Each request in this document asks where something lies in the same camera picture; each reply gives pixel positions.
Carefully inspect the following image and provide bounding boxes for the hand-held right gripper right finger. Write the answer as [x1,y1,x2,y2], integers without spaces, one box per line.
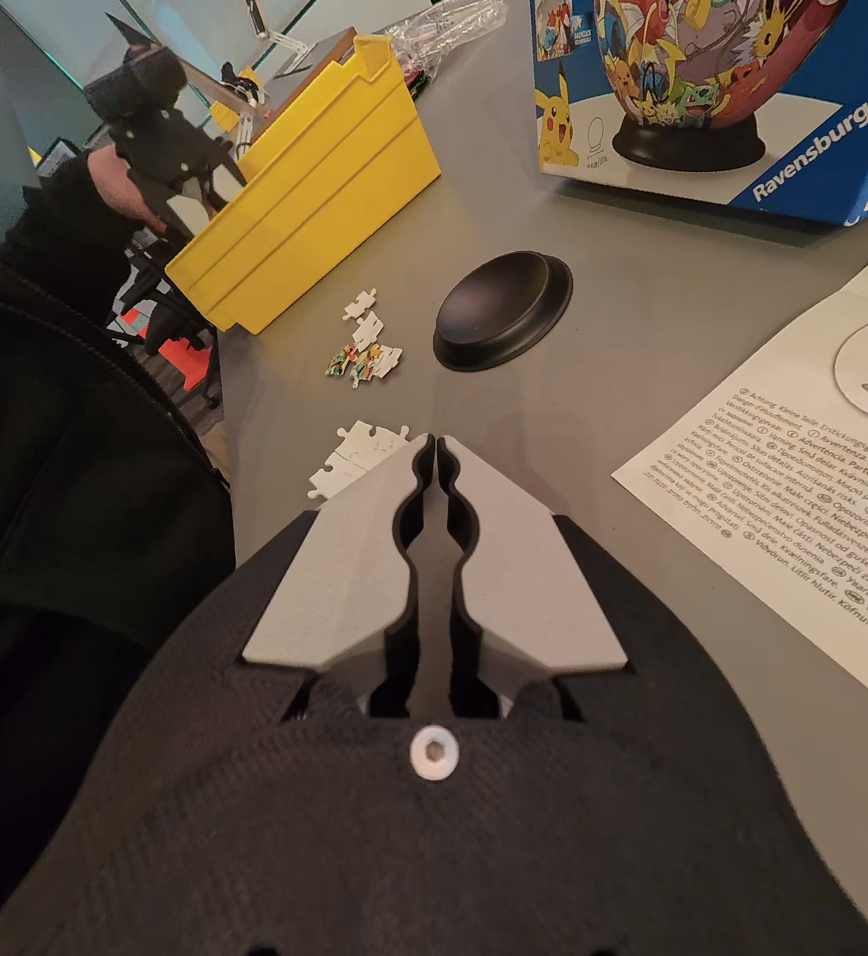
[435,435,629,719]

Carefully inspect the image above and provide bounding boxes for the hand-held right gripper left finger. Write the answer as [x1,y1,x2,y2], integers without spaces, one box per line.
[242,435,436,717]

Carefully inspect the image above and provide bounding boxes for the yellow plastic bin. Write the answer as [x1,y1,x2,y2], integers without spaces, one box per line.
[165,33,442,335]

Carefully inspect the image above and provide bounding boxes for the joined white puzzle section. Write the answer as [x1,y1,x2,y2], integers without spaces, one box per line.
[307,420,410,500]

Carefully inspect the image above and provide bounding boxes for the person's left forearm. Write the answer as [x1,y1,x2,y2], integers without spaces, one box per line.
[0,157,144,322]

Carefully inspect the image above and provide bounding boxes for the black round puzzle stand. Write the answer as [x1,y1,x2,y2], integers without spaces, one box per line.
[433,251,574,370]

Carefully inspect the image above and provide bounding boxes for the printed puzzle box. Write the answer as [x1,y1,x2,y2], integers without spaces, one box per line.
[531,0,868,227]

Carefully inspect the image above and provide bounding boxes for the person's left hand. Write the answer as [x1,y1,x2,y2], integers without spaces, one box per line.
[87,145,170,234]

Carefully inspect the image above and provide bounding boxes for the yellow black device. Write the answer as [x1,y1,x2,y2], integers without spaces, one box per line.
[221,63,267,106]

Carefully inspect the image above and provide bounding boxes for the grey framed cabinet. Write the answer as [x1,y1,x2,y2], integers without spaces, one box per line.
[31,136,84,180]

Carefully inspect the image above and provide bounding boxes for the red floor object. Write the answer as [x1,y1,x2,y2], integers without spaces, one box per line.
[120,306,211,393]

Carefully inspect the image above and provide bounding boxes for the brown wooden board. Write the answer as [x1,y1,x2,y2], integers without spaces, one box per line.
[255,26,360,143]

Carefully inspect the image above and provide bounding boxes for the white instruction sheet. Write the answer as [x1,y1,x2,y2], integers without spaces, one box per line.
[612,228,868,724]

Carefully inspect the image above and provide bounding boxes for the clear plastic bag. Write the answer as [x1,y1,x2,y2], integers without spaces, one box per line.
[385,0,510,94]

